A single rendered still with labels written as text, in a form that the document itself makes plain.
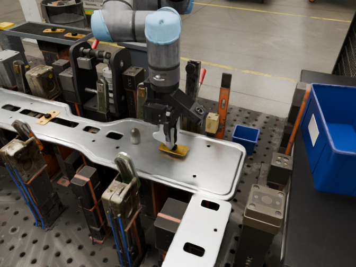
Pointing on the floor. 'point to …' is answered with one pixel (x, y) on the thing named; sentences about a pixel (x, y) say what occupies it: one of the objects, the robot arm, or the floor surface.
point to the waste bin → (64, 12)
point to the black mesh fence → (347, 53)
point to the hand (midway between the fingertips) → (174, 144)
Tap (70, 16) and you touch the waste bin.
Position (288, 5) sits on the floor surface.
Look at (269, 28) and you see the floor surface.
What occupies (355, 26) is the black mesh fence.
